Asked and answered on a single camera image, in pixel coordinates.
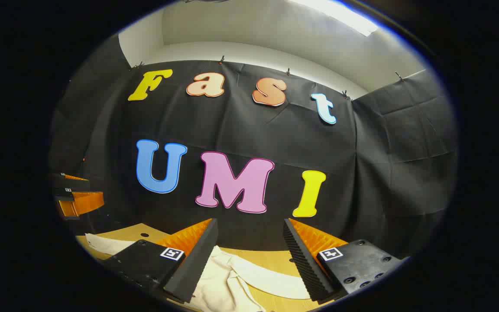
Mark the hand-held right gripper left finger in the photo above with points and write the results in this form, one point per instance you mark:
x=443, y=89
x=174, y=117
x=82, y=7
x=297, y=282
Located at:
x=197, y=260

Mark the cream button shirt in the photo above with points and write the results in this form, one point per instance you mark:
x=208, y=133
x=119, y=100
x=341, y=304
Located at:
x=219, y=281

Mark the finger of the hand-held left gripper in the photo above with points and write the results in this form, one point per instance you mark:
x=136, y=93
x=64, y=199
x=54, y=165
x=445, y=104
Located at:
x=69, y=185
x=85, y=202

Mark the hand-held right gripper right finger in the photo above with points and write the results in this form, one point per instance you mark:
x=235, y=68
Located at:
x=303, y=260

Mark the black backdrop cloth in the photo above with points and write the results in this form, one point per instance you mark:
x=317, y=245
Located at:
x=241, y=130

